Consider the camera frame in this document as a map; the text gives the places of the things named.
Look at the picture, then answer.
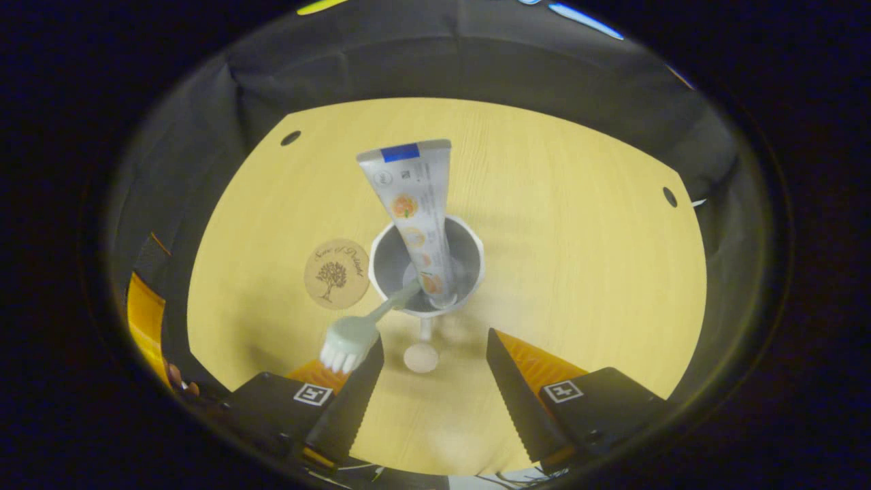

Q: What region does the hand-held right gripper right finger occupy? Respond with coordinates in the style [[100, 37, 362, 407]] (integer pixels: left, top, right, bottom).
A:
[[486, 327, 671, 474]]

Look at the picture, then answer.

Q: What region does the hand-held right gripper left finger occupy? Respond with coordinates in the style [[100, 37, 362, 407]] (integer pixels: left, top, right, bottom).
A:
[[221, 337, 386, 472]]

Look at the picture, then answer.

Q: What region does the pale green toothbrush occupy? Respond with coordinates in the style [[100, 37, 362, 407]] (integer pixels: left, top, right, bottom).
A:
[[320, 279, 423, 375]]

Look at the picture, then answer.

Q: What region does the round cork coaster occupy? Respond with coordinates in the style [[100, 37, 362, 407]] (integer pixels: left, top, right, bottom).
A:
[[303, 238, 372, 311]]

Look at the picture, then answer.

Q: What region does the white cup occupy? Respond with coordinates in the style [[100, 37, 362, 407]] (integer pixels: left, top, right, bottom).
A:
[[368, 214, 486, 374]]

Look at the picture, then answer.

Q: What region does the white toothpaste tube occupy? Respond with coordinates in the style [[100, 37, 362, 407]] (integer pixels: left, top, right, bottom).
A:
[[357, 140, 459, 309]]

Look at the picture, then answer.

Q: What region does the wooden desktop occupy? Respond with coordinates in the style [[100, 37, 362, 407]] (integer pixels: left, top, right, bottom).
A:
[[185, 97, 708, 477]]

